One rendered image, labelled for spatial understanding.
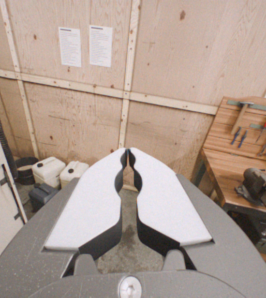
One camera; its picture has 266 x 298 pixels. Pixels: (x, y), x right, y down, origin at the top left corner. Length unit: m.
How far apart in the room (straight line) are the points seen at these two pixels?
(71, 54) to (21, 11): 0.55
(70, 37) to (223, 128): 1.64
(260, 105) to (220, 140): 0.40
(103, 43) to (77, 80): 0.44
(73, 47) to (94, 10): 0.34
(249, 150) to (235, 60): 0.82
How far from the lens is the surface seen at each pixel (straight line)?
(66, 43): 1.81
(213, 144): 1.67
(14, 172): 1.21
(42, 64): 1.99
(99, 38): 1.67
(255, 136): 1.76
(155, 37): 1.56
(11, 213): 1.27
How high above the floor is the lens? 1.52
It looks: 29 degrees down
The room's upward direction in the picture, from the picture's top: 9 degrees clockwise
